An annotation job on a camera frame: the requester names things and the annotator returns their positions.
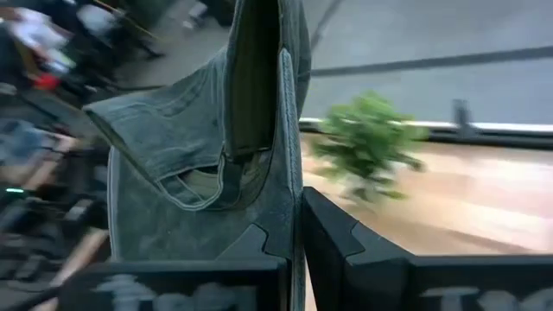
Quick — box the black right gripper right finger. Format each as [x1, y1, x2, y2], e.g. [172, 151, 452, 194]
[301, 186, 553, 311]

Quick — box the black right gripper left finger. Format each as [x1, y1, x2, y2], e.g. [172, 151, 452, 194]
[58, 223, 289, 311]

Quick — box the grey denim cap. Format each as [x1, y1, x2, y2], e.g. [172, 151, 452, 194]
[81, 0, 313, 311]

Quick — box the green artificial plant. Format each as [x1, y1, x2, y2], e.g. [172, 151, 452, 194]
[308, 90, 429, 205]

